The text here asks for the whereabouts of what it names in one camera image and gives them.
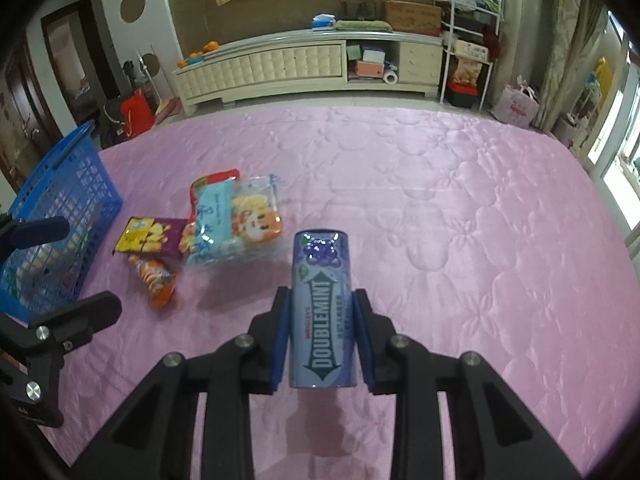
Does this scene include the blue plastic basket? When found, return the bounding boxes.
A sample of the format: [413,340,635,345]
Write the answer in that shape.
[1,122,122,323]

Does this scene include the purple cracker packet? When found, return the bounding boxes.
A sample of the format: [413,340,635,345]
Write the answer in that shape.
[114,217,188,257]

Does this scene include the doublemint gum bottle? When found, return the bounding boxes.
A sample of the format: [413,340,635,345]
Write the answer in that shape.
[290,230,356,389]

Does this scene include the light blue cartoon packet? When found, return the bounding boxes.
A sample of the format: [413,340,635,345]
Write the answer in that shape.
[180,174,283,266]

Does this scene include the orange small snack packet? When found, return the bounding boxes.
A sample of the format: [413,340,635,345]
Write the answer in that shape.
[128,255,176,309]

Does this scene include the brown wooden door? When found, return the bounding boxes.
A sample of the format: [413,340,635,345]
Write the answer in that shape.
[1,34,62,192]

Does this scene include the black bag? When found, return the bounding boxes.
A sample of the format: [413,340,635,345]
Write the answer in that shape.
[98,98,129,150]

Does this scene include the red bag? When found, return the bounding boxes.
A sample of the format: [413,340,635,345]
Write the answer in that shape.
[119,88,155,138]

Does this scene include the pink quilted tablecloth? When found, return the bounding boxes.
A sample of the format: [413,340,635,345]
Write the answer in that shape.
[46,106,639,471]

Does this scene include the red snack packet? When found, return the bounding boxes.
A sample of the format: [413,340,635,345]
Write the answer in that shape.
[189,168,241,222]

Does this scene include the oranges on plate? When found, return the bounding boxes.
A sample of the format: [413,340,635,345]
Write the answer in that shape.
[177,41,219,68]

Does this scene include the pink gift bag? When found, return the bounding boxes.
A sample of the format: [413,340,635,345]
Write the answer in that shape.
[490,76,539,128]

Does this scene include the cream tv cabinet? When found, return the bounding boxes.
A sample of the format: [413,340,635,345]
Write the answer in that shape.
[174,29,442,114]

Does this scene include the blue tissue pack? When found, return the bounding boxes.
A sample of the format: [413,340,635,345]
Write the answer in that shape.
[310,13,336,30]

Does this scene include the green folded cloth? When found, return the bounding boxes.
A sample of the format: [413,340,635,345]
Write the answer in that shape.
[333,20,394,32]

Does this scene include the white metal shelf rack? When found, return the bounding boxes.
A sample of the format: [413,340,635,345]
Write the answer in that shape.
[435,0,503,110]

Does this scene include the cardboard box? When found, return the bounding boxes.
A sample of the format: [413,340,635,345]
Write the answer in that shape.
[385,0,442,36]

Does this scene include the patterned curtain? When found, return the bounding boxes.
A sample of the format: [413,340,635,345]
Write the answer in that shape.
[534,0,606,132]

